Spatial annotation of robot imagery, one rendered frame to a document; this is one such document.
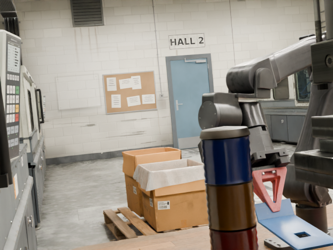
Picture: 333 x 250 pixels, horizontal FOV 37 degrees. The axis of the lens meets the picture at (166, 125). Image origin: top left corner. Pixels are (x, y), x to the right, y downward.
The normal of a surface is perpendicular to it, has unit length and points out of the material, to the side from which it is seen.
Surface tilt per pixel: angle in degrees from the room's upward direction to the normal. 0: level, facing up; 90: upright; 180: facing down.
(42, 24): 90
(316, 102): 61
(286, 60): 86
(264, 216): 66
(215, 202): 104
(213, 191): 76
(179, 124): 90
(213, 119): 83
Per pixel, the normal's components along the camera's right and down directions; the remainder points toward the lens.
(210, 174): -0.73, -0.14
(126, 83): 0.22, 0.03
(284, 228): -0.07, -0.99
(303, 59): 0.56, 0.04
